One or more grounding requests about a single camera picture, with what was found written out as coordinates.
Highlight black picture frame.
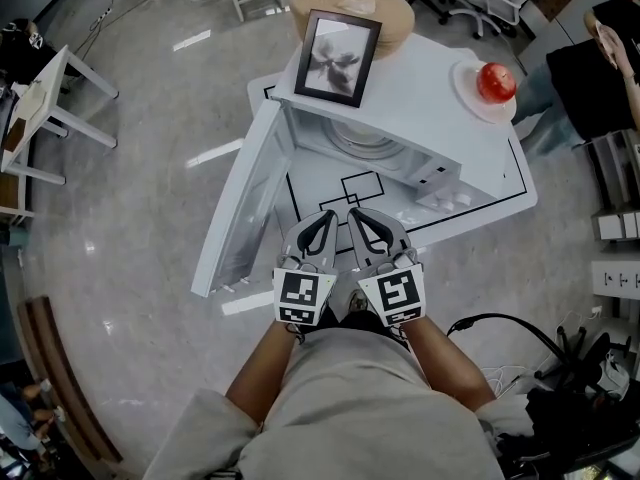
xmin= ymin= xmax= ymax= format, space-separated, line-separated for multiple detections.
xmin=293 ymin=9 xmax=384 ymax=109

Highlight dark storage shelf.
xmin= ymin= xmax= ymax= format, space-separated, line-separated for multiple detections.
xmin=584 ymin=128 xmax=640 ymax=242

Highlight small white saucer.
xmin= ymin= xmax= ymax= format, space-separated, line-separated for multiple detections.
xmin=452 ymin=59 xmax=519 ymax=125

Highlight red apple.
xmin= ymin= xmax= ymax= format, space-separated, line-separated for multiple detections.
xmin=474 ymin=61 xmax=518 ymax=104

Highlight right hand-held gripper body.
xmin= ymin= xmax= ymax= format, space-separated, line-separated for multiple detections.
xmin=357 ymin=248 xmax=427 ymax=329

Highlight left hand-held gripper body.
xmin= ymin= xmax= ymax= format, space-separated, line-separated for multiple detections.
xmin=272 ymin=251 xmax=338 ymax=327

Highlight person's shoe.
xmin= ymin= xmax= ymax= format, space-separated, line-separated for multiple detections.
xmin=347 ymin=289 xmax=372 ymax=314

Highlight round beige box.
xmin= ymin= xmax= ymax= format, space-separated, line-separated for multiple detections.
xmin=289 ymin=0 xmax=416 ymax=63

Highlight white microwave oven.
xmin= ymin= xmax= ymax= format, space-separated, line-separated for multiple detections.
xmin=191 ymin=31 xmax=521 ymax=299

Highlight brown wooden bench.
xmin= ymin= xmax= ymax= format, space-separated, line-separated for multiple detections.
xmin=17 ymin=295 xmax=125 ymax=465

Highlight white cabinet with black handles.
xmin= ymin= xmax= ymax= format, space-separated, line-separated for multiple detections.
xmin=591 ymin=259 xmax=640 ymax=300

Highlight person's black shorts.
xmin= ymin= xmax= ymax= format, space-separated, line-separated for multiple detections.
xmin=317 ymin=307 xmax=396 ymax=339

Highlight black equipment box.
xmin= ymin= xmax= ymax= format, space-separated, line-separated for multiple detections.
xmin=519 ymin=382 xmax=640 ymax=480

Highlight white table with black lines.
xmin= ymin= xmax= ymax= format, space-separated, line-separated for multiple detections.
xmin=247 ymin=70 xmax=539 ymax=260

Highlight thick black cable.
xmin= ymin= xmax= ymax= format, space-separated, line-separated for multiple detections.
xmin=444 ymin=312 xmax=569 ymax=369

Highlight person's left forearm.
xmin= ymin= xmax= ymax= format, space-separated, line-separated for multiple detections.
xmin=224 ymin=320 xmax=306 ymax=427

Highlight white desk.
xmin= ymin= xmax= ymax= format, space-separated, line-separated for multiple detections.
xmin=0 ymin=44 xmax=120 ymax=187

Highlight person's right forearm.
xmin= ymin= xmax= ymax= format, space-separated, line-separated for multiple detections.
xmin=402 ymin=315 xmax=496 ymax=412

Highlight person's gray shirt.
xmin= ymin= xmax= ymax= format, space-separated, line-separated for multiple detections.
xmin=142 ymin=327 xmax=534 ymax=480

